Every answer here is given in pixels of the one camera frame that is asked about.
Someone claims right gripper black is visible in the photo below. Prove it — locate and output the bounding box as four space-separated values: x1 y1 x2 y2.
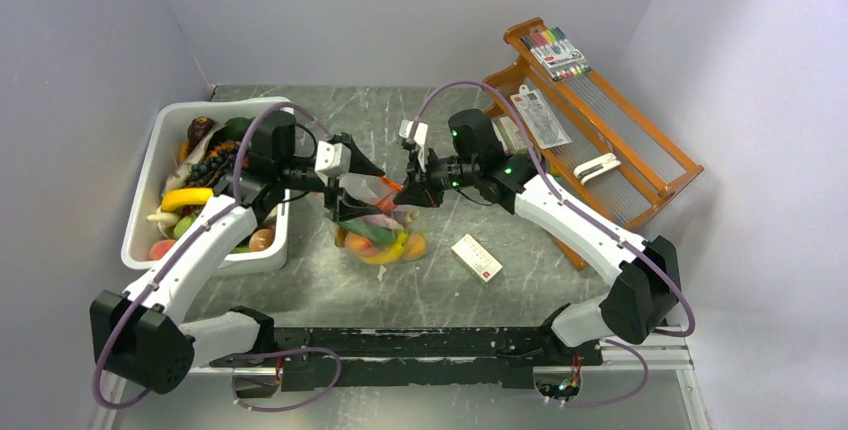
394 144 479 209

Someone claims clear zip bag orange zipper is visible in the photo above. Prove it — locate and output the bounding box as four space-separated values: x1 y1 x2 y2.
334 174 428 266

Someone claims orange fruit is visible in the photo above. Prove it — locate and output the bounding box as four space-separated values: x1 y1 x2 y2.
402 233 428 261

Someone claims green cucumber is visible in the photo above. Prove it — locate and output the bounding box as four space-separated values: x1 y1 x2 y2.
338 215 399 247

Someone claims yellow banana bunch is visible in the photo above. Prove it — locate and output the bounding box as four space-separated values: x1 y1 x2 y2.
360 232 409 265

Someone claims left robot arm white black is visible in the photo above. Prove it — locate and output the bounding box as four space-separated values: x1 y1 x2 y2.
89 104 385 409

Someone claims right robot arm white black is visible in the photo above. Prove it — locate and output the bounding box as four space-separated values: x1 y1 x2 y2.
394 109 680 364

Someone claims white plastic food bin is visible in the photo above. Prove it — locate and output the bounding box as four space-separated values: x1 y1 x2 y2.
121 97 290 277

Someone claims white cardboard box red logo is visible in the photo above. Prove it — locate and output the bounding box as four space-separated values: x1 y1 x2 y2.
451 234 503 283

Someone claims white eraser box on rack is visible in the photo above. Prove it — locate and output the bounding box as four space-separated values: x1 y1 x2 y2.
494 116 528 155

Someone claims brown kiwi fruit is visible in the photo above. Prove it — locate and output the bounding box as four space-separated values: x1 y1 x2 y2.
248 228 275 252

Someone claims green avocado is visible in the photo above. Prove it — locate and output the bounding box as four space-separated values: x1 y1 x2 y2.
217 117 253 142

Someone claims packaged card on rack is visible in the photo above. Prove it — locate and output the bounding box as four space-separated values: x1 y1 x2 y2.
510 85 572 149

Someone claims dark purple grape bunch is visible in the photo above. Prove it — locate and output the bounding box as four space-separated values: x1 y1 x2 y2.
185 141 238 188

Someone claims dark purple mangosteen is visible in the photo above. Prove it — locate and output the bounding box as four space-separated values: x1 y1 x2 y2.
186 116 216 147

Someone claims orange wooden rack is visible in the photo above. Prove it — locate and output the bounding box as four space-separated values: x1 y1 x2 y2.
485 18 704 232

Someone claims white stapler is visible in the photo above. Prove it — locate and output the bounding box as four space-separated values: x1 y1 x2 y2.
573 152 621 185

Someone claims pack of coloured markers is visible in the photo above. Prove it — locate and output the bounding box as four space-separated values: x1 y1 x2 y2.
520 27 592 81

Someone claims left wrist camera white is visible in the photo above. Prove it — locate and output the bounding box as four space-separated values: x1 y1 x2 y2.
314 141 351 185

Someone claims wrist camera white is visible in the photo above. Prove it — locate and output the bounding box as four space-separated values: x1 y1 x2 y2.
398 120 429 171
314 141 351 185

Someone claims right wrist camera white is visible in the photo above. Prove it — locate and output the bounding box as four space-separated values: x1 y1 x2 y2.
398 120 429 171

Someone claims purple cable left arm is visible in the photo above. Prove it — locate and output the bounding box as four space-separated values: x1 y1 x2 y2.
91 102 333 410

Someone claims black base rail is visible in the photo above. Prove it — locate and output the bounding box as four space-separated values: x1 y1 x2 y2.
271 326 604 392

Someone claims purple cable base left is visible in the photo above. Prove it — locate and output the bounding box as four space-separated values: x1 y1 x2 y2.
231 347 343 413

